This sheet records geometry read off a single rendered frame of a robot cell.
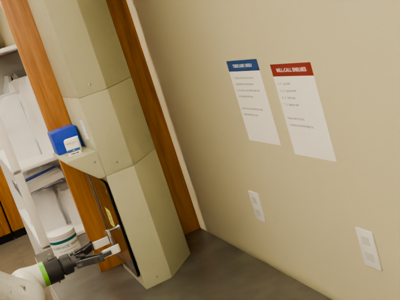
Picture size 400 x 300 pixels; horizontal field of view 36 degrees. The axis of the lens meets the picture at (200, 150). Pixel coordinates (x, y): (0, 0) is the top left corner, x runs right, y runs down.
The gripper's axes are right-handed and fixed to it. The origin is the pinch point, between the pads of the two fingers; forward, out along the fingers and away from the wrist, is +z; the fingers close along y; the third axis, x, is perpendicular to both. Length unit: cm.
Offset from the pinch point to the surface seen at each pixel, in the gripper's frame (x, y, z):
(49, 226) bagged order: 20, 135, -9
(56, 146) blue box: -40.1, 15.1, -4.7
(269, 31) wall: -63, -74, 49
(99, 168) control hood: -30.1, -5.3, 4.3
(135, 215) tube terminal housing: -8.6, -5.3, 11.0
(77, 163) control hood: -34.9, -5.3, -2.5
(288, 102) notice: -42, -73, 49
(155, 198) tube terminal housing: -9.9, -0.1, 21.8
